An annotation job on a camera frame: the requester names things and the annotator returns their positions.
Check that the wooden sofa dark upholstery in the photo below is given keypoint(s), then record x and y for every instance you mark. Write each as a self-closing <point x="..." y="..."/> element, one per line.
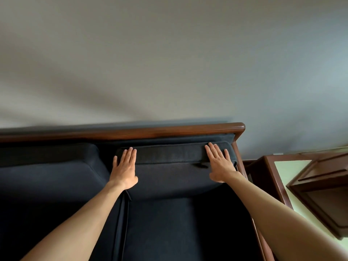
<point x="163" y="228"/>

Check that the wooden side table cream top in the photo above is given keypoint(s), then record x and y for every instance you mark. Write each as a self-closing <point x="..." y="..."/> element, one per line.
<point x="261" y="173"/>

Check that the dark wooden lamp box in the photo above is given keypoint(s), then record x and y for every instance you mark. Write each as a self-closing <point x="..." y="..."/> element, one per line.
<point x="326" y="203"/>

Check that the person's right hand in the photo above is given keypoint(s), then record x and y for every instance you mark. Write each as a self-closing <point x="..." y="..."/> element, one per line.
<point x="223" y="168"/>

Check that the person's right forearm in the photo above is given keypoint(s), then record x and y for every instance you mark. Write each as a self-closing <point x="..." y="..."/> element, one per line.
<point x="285" y="222"/>

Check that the black square cushion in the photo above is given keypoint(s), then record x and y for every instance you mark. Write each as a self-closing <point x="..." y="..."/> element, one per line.
<point x="168" y="173"/>
<point x="54" y="173"/>

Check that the person's left forearm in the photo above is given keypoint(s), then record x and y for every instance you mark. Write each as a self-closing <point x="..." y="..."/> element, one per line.
<point x="76" y="231"/>

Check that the person's left hand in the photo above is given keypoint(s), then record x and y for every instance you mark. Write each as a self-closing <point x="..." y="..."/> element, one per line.
<point x="123" y="173"/>

